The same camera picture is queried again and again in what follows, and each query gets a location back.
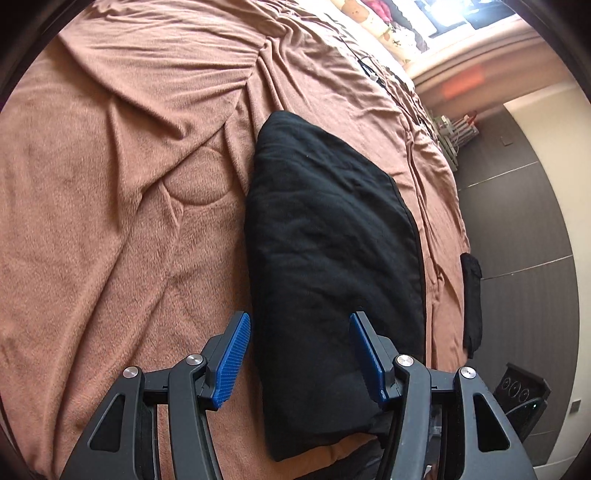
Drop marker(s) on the folded plain black garment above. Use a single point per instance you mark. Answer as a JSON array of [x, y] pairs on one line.
[[472, 300]]

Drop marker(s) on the red cloth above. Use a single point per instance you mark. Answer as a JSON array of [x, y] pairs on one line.
[[376, 7]]

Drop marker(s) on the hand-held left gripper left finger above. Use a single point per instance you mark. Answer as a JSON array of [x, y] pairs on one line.
[[231, 360]]

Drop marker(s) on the black floor appliance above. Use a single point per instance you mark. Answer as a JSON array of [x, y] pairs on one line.
[[521, 392]]

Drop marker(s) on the brown curtain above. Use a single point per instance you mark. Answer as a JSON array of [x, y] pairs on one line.
[[461, 81]]

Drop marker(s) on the black pants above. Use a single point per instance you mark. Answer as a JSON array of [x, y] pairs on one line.
[[323, 230]]

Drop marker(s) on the black framed window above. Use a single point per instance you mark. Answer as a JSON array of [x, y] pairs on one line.
[[461, 14]]

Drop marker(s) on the yellow bear print pillow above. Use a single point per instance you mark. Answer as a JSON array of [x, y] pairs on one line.
[[388, 34]]

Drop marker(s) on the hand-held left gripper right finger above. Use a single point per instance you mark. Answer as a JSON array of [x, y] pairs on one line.
[[367, 355]]

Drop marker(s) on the brown blanket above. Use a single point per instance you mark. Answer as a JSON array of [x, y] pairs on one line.
[[115, 184]]

